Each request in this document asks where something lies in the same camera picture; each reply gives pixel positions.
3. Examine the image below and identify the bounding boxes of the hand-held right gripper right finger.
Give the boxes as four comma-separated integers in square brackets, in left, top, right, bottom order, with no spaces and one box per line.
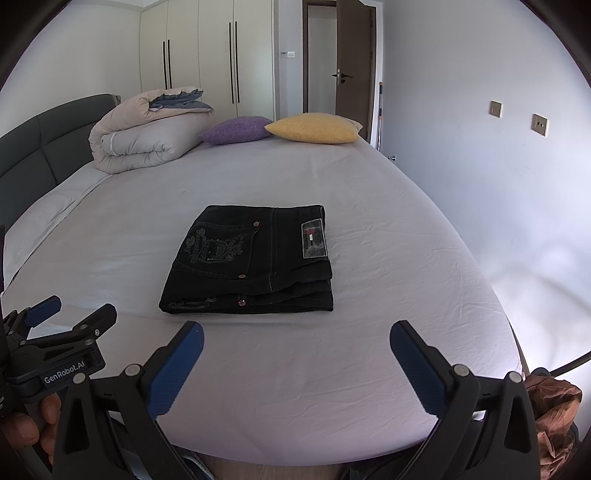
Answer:
[389,320,542,480]

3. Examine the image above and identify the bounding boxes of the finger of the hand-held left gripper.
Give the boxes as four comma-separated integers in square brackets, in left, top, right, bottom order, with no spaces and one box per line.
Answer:
[2,295,63,341]
[27,303,118,352]

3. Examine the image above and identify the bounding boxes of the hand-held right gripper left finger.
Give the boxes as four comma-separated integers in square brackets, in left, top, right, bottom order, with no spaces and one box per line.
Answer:
[53,320,205,480]

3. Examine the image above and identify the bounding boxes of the black denim pants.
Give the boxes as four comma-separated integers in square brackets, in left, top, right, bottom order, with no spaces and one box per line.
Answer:
[158,204,334,315]

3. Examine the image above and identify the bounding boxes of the person's left hand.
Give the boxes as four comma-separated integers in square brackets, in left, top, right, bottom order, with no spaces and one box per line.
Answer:
[0,394,63,459]

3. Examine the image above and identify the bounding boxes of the bed with white sheet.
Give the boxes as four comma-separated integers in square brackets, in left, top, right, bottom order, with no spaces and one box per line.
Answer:
[0,137,519,468]

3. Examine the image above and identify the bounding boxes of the brown crumpled cloth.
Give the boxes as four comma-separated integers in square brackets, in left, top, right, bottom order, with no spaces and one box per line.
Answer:
[525,368,583,468]

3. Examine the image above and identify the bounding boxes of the grey padded headboard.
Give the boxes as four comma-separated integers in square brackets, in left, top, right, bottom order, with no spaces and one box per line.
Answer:
[0,93,122,234]

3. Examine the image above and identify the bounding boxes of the folded beige duvet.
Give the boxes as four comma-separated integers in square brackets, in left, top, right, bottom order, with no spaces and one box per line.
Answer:
[89,86,215,175]

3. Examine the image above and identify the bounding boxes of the purple pillow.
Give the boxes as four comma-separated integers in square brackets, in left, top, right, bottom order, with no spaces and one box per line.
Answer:
[198,116,274,147]

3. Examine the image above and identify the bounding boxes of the yellow pillow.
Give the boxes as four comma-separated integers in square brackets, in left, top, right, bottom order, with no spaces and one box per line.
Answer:
[264,113,364,145]

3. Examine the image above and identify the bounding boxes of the cream wardrobe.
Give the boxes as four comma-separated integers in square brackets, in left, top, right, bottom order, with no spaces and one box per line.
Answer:
[140,0,276,121]

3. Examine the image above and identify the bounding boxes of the brown wooden door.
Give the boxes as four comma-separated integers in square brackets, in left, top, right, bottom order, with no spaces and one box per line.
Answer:
[335,0,377,141]

